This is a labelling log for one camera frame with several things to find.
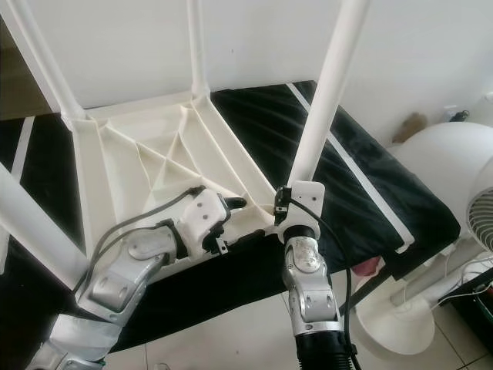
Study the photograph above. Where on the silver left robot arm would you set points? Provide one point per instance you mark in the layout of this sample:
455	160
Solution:
123	281

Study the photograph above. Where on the pink item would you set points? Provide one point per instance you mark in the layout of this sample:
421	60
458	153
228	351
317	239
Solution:
368	266

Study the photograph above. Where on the dark metal bed leg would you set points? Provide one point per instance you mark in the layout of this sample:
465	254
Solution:
366	289

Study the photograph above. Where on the brown plush object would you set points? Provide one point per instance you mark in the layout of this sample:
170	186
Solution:
410	127

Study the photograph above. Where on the white standing fan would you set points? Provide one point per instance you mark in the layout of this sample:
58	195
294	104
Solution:
439	162

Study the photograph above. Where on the black box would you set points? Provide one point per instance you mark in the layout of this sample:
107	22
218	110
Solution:
479	308

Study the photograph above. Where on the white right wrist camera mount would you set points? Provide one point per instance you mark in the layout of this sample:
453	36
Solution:
308	200

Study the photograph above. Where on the wall socket with black plug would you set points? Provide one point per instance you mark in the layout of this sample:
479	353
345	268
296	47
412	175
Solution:
458	114

